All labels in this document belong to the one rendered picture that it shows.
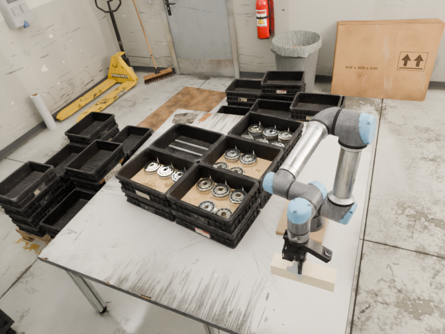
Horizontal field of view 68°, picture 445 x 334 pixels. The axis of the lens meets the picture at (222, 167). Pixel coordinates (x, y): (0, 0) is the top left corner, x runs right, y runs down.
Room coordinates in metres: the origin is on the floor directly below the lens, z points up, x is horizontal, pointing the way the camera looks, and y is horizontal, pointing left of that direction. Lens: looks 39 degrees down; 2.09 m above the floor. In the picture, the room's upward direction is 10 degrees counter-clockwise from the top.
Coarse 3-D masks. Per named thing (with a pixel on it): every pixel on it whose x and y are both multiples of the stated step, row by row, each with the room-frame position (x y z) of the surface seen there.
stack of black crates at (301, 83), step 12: (276, 72) 3.20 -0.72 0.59; (288, 72) 3.15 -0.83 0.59; (300, 72) 3.10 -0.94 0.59; (264, 84) 2.97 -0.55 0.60; (276, 84) 2.92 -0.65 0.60; (288, 84) 2.87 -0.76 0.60; (300, 84) 2.83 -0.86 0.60; (264, 96) 3.00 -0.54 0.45; (276, 96) 2.92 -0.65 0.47; (288, 96) 2.86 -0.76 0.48
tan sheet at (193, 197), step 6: (192, 192) 1.36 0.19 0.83; (198, 192) 1.35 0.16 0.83; (186, 198) 1.32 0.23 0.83; (192, 198) 1.31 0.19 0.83; (198, 198) 1.30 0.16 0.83; (204, 198) 1.30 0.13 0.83; (210, 198) 1.29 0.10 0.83; (228, 198) 1.26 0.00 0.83; (216, 204) 1.24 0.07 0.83; (222, 204) 1.23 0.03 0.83; (234, 210) 1.17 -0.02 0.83
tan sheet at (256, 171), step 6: (222, 156) 1.64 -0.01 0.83; (216, 162) 1.59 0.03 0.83; (228, 162) 1.57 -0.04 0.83; (234, 162) 1.56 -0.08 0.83; (258, 162) 1.52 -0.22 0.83; (264, 162) 1.51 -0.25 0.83; (270, 162) 1.50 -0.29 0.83; (246, 168) 1.48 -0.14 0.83; (252, 168) 1.47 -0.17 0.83; (258, 168) 1.46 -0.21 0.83; (264, 168) 1.46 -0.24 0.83; (246, 174) 1.43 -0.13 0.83; (252, 174) 1.42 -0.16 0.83; (258, 174) 1.41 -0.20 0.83
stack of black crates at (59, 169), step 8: (72, 144) 2.66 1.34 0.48; (56, 152) 2.57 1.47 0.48; (64, 152) 2.62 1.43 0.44; (72, 152) 2.68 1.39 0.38; (48, 160) 2.47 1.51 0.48; (56, 160) 2.53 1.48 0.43; (64, 160) 2.58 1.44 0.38; (56, 168) 2.47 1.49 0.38; (64, 168) 2.45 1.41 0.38; (64, 176) 2.24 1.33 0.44; (64, 184) 2.22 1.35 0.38; (72, 184) 2.27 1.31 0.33
